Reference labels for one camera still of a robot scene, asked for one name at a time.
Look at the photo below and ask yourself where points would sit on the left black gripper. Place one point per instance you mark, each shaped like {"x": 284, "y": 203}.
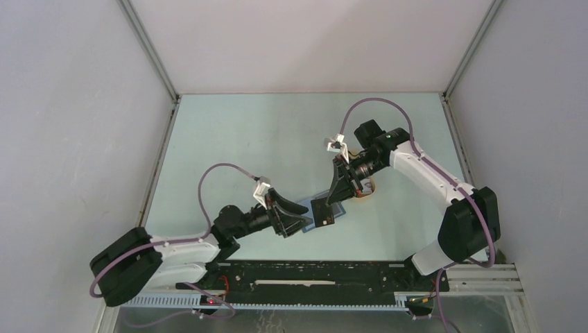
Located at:
{"x": 283, "y": 223}

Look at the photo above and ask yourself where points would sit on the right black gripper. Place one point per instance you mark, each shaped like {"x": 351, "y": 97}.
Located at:
{"x": 343, "y": 186}

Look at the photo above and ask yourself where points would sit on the blue leather card holder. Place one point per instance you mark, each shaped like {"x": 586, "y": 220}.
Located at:
{"x": 338, "y": 209}

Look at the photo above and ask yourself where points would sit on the black credit card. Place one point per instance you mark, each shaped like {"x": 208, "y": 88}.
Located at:
{"x": 323, "y": 214}

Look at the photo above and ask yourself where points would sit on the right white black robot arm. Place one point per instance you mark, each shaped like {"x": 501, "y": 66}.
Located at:
{"x": 471, "y": 216}

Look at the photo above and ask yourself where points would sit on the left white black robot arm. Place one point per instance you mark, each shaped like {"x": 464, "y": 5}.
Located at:
{"x": 138, "y": 261}

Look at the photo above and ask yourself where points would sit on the oval wooden tray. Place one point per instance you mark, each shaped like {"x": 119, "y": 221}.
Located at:
{"x": 365, "y": 188}

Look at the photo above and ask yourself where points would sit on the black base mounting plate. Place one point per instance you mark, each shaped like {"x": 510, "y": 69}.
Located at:
{"x": 317, "y": 283}

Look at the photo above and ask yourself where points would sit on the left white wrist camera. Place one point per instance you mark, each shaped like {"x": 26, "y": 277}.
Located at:
{"x": 262, "y": 186}

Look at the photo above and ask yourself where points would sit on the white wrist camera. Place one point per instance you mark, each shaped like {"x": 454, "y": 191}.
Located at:
{"x": 337, "y": 145}
{"x": 262, "y": 186}

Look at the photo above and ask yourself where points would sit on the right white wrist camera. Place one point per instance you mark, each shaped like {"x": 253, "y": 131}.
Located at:
{"x": 337, "y": 145}

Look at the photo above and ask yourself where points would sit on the aluminium frame rail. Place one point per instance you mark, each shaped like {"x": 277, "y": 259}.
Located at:
{"x": 473, "y": 280}

